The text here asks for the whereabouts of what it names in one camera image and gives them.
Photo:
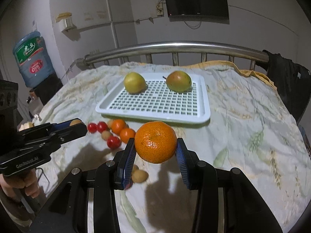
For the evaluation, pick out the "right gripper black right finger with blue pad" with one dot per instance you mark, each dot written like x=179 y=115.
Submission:
x=201 y=176

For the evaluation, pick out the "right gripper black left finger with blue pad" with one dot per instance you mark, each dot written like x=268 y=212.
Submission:
x=111 y=176

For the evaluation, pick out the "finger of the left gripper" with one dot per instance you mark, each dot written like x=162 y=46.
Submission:
x=69 y=134
x=60 y=125

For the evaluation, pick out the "brown longan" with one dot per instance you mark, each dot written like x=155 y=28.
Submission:
x=110 y=123
x=105 y=135
x=139 y=176
x=75 y=121
x=135 y=168

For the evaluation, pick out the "red cherry tomato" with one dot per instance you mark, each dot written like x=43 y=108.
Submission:
x=113 y=142
x=102 y=126
x=92 y=128

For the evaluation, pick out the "small tangerine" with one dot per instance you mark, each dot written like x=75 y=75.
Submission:
x=126 y=134
x=117 y=125

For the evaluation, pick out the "large orange tangerine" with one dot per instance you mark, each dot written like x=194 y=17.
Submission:
x=155 y=142

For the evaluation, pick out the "person's left hand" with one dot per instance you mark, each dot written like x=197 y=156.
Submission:
x=29 y=184

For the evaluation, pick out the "black water dispenser stand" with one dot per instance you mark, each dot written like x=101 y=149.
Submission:
x=47 y=88

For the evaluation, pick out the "blue water jug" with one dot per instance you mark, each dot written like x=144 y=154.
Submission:
x=32 y=59

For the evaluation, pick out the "yellow-green pear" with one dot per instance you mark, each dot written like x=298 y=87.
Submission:
x=134 y=83

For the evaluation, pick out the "white perforated plastic tray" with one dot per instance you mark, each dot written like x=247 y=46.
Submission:
x=158 y=102

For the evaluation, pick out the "red-green pear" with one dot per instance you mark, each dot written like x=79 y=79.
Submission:
x=178 y=81

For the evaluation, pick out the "yellow blanket edge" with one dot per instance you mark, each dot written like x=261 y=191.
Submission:
x=243 y=70

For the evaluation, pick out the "white wall switch box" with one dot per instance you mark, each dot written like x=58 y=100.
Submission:
x=64 y=21

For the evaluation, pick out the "metal bed headboard rail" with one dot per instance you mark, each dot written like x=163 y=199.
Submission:
x=174 y=48

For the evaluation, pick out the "wall power socket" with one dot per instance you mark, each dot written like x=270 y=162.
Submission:
x=159 y=9

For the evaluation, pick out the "wall-mounted black television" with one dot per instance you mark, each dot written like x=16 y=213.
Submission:
x=199 y=9

